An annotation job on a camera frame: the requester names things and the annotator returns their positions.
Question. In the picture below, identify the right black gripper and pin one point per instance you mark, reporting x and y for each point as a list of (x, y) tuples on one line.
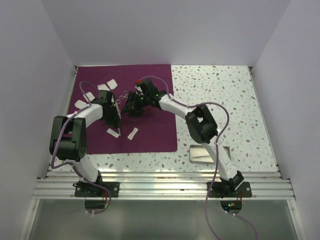
[(136, 111)]

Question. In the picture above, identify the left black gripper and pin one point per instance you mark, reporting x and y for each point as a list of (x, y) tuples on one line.
[(114, 122)]

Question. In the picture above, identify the steel forceps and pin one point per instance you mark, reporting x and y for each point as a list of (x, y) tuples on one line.
[(124, 95)]

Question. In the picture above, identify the steel scissors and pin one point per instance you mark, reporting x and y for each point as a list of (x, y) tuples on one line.
[(202, 157), (117, 102)]

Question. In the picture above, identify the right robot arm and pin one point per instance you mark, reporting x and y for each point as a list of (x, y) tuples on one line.
[(201, 125)]

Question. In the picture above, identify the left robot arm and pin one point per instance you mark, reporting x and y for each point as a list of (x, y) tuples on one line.
[(68, 141)]

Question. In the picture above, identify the white strip left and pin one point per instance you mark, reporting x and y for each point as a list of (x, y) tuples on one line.
[(113, 133)]

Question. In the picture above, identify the white strip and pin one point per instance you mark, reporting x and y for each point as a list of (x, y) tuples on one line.
[(133, 133), (113, 133)]

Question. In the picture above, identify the white strip right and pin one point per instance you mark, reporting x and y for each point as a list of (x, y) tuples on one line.
[(133, 133)]

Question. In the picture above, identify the purple cloth mat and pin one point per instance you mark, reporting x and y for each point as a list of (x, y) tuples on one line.
[(157, 131)]

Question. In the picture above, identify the white gauze pad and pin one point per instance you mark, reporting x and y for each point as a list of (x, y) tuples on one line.
[(103, 87), (79, 104), (112, 84), (88, 96)]

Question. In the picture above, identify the white gauze pad far left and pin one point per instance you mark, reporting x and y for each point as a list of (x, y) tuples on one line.
[(79, 104)]

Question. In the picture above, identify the metal tray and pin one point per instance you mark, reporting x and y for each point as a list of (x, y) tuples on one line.
[(199, 150)]

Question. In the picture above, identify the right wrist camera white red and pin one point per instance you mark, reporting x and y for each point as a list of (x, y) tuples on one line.
[(138, 82)]

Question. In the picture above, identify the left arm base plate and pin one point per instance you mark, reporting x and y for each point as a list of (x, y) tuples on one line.
[(87, 190)]

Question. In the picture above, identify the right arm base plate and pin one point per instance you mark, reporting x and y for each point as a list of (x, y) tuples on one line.
[(218, 190)]

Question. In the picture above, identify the aluminium rail frame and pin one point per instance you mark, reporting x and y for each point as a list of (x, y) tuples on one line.
[(163, 185)]

